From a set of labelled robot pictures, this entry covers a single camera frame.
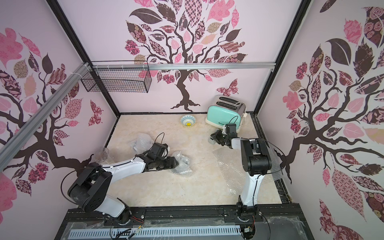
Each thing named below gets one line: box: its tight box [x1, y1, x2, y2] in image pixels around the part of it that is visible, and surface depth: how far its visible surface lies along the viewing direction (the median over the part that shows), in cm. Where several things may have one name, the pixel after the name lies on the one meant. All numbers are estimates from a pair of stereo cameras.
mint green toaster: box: [205, 95, 247, 132], surface depth 105 cm
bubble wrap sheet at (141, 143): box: [128, 133, 155, 155], surface depth 94 cm
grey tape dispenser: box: [208, 136, 217, 145], surface depth 102 cm
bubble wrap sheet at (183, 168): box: [170, 150, 193, 177], surface depth 87 cm
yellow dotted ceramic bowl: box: [180, 114, 197, 127], surface depth 116 cm
